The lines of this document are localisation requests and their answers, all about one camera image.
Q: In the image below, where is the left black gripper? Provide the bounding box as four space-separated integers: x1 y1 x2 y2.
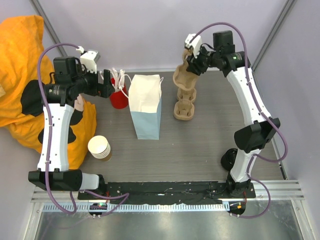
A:
71 64 115 98

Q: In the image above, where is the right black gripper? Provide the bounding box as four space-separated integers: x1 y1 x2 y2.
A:
186 43 220 76

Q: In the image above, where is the brown pulp cup carrier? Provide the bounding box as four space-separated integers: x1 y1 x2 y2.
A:
172 49 199 91

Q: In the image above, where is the light blue paper bag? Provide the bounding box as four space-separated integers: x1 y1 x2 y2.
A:
125 74 163 140

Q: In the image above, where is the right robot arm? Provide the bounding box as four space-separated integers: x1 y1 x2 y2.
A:
184 30 281 198

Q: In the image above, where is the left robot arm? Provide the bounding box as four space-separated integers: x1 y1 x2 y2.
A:
28 53 115 200

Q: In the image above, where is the red cup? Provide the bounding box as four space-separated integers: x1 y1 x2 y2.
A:
109 85 129 110

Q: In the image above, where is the brown cup carrier stack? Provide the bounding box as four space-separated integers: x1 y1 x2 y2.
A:
173 88 197 121

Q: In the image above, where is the paper cup stack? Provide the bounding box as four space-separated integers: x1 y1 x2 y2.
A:
87 135 112 162

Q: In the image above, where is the orange cartoon cloth bag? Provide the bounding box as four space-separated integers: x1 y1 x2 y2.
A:
0 15 97 170

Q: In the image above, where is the black lid stack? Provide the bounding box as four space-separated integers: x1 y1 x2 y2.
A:
220 148 238 172

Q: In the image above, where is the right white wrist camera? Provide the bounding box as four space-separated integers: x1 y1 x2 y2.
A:
184 33 203 58

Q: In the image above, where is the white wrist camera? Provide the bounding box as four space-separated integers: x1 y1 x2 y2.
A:
76 46 101 74
184 33 203 58

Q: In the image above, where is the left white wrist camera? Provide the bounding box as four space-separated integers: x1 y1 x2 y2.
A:
76 46 101 74

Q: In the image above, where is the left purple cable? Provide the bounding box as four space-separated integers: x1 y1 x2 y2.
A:
37 43 131 217

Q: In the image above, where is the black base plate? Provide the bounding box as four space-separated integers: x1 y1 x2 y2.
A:
77 180 256 205

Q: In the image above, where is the white slotted cable duct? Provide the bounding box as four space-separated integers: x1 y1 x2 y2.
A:
42 202 231 213

